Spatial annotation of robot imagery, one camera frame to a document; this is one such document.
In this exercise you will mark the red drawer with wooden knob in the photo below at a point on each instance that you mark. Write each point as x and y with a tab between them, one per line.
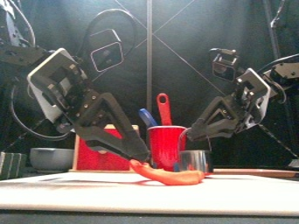
97	162

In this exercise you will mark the round steel dough cutter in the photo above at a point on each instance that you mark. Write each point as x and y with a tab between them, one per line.
193	162

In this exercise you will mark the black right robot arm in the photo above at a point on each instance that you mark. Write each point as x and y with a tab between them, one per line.
285	71

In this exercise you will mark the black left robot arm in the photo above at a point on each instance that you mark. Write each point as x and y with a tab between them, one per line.
14	55

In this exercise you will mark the grey bowl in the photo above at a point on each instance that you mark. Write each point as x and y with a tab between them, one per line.
51	159

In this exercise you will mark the wooden box with slot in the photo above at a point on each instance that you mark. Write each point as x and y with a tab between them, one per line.
75	154

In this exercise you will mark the red plastic cup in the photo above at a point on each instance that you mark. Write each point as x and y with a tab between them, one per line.
163	148

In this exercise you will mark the wooden board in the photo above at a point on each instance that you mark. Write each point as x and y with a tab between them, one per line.
256	172

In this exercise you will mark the white cutting mat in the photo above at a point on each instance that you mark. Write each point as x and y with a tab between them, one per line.
116	198

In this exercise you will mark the green striped block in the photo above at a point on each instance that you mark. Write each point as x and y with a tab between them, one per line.
10	164

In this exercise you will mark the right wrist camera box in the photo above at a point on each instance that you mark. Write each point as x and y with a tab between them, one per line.
223	68

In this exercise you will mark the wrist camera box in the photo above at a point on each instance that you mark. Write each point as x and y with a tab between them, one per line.
107	57
223	68

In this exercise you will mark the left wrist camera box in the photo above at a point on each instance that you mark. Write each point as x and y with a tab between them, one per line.
107	57

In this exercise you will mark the grey vertical frame pole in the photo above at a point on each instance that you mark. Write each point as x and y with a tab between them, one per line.
149	43

